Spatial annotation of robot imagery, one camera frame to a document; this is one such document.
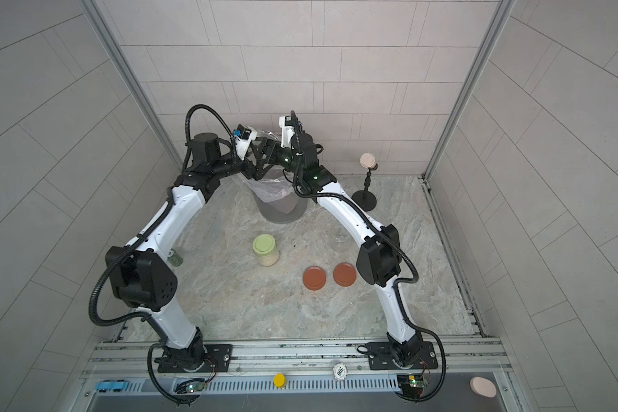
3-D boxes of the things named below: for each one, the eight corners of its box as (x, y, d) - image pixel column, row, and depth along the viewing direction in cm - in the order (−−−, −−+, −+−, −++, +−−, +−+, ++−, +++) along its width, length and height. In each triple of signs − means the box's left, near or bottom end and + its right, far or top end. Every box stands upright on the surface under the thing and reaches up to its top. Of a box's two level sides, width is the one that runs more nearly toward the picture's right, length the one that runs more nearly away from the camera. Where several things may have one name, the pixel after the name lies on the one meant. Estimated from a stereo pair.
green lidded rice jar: (256, 266, 91) (251, 253, 83) (260, 248, 96) (254, 233, 88) (278, 266, 91) (274, 253, 83) (280, 248, 96) (277, 233, 88)
